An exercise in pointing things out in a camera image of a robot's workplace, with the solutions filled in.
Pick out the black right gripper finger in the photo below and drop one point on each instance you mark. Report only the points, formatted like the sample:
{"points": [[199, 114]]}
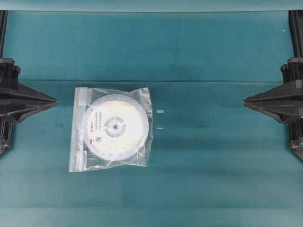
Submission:
{"points": [[282, 113], [288, 91]]}

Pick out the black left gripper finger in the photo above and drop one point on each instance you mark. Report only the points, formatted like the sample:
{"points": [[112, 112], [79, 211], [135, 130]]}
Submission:
{"points": [[18, 110], [23, 92]]}

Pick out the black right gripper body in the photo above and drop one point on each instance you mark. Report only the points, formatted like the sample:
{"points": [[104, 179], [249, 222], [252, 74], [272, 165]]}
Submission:
{"points": [[293, 70]]}

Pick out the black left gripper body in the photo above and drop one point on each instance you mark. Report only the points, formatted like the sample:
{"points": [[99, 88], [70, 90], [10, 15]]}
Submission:
{"points": [[8, 71]]}

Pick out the clear plastic zip bag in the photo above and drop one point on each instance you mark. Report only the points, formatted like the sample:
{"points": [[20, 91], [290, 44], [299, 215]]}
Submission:
{"points": [[81, 158]]}

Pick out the white component reel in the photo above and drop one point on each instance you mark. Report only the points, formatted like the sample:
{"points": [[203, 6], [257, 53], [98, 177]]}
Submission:
{"points": [[116, 127]]}

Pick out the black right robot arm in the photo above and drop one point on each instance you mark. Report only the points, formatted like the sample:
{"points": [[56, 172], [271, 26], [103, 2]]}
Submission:
{"points": [[285, 102]]}

